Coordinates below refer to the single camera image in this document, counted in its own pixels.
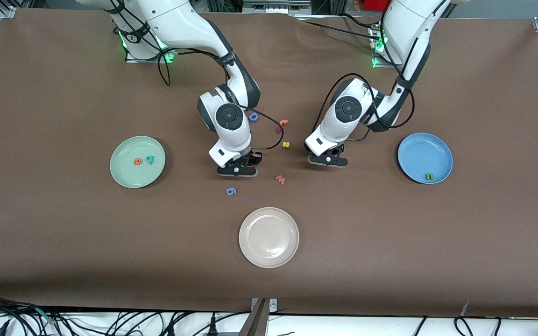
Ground beige plate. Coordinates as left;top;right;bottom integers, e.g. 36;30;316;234
239;207;300;269

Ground blue plate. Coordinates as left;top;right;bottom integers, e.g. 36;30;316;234
397;133;453;185

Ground brown table mat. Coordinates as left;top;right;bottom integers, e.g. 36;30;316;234
0;8;538;319

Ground mint green plate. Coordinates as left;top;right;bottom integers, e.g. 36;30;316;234
110;136;166;189

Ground grey metal beam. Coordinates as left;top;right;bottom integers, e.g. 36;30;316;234
237;299;269;336

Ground black camera cable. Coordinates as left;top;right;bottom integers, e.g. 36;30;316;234
110;0;284;150
312;0;438;140

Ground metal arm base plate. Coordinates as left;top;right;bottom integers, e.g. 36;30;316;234
370;23;405;69
125;44;176;64

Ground thin black power cable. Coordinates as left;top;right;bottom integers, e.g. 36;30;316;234
340;13;381;28
303;21;384;42

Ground metal clamp bracket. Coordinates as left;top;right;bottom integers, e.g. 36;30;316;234
251;298;278;313

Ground aluminium frame rack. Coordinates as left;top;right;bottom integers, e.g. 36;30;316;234
206;0;344;14

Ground looped black floor cable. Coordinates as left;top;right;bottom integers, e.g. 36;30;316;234
454;316;474;336

